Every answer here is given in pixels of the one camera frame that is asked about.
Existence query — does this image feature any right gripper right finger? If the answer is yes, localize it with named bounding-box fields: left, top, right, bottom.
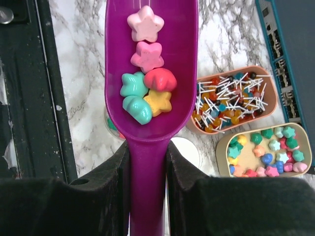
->
left=166, top=143, right=315, bottom=236

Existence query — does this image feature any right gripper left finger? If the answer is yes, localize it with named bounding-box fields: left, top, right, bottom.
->
left=0, top=143, right=130, bottom=236

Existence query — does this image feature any beige tray of star candies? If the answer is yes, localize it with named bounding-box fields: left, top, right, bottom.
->
left=216, top=122, right=312, bottom=177

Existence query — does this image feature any yellow star candy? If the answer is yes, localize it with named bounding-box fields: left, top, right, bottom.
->
left=143, top=89, right=172, bottom=117

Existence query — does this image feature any clear plastic jar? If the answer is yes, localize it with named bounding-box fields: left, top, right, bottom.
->
left=103, top=107, right=125, bottom=140

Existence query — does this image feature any teal star candy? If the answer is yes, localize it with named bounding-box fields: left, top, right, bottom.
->
left=123, top=95, right=153, bottom=125
left=120, top=71, right=149, bottom=98

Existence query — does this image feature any red star candy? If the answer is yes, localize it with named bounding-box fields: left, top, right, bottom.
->
left=144, top=68, right=177, bottom=92

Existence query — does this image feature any purple plastic scoop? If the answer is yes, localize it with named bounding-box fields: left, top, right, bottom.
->
left=105, top=0, right=198, bottom=236

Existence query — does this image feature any light pink star candy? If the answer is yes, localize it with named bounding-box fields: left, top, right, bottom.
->
left=127, top=5, right=164, bottom=43

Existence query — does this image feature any silver jar lid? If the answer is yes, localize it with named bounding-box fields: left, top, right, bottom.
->
left=171, top=137, right=200, bottom=169

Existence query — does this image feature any black metal base rail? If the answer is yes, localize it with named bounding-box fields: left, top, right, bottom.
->
left=0, top=0, right=77, bottom=183

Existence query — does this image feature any blue network switch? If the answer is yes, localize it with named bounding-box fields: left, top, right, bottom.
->
left=255, top=0, right=315, bottom=152

